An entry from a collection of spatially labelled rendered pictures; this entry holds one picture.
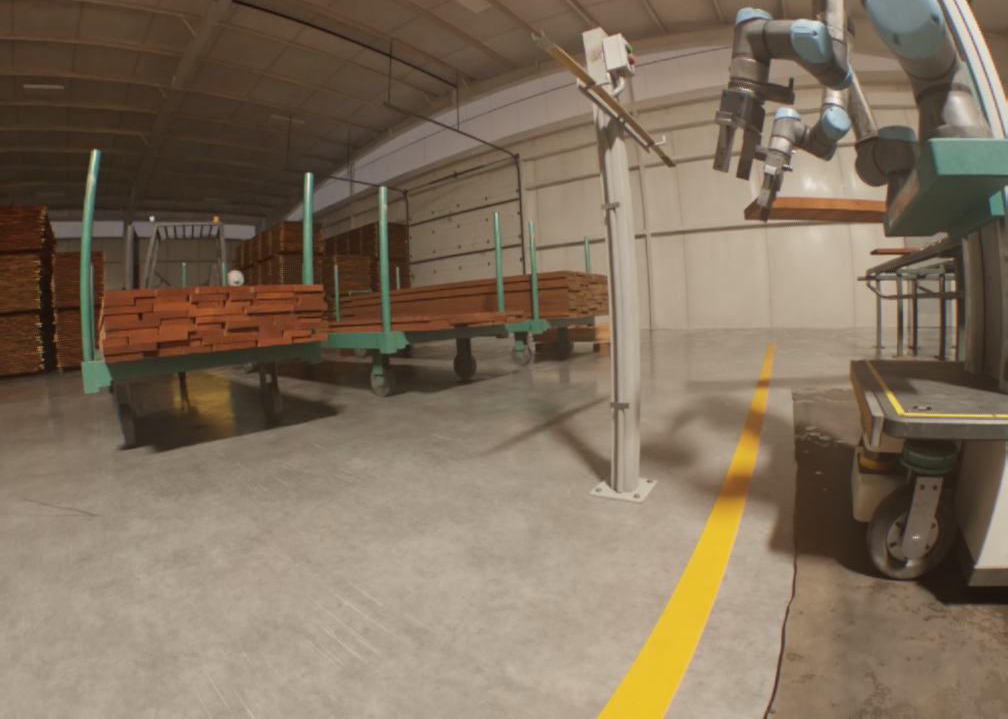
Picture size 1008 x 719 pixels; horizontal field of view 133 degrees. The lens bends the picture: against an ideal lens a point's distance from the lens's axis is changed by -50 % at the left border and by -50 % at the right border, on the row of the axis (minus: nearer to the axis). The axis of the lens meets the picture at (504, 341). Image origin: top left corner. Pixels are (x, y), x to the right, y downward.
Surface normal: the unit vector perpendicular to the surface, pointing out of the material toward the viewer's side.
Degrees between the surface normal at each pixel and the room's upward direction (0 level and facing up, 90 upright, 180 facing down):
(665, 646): 0
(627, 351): 90
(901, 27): 97
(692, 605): 0
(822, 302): 93
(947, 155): 90
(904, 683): 0
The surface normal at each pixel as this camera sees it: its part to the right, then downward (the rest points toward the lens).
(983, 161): -0.67, 0.08
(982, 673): -0.05, -1.00
